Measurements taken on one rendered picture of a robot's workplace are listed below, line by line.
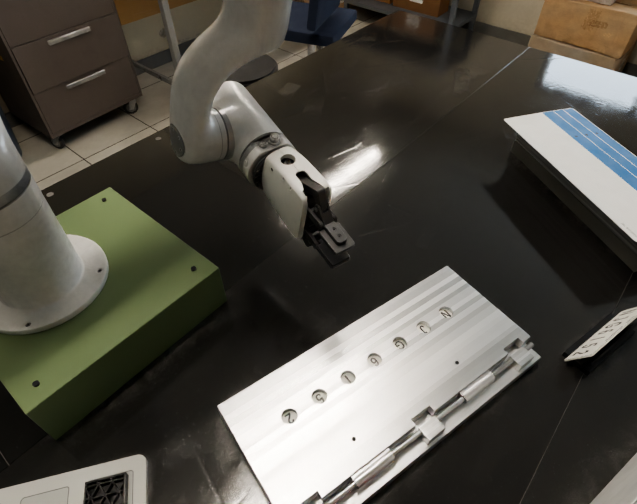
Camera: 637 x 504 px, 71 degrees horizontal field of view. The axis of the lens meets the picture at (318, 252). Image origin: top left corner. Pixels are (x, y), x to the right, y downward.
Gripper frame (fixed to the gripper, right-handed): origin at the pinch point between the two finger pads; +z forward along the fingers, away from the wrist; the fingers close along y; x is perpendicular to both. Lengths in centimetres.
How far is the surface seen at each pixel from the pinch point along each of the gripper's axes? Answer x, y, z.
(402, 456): 5.2, 11.6, 25.9
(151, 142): 5, 34, -62
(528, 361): -18.6, 10.0, 26.4
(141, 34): -59, 151, -280
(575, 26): -289, 98, -104
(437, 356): -7.8, 11.2, 18.4
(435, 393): -3.5, 10.3, 22.2
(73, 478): 41.2, 17.6, 4.4
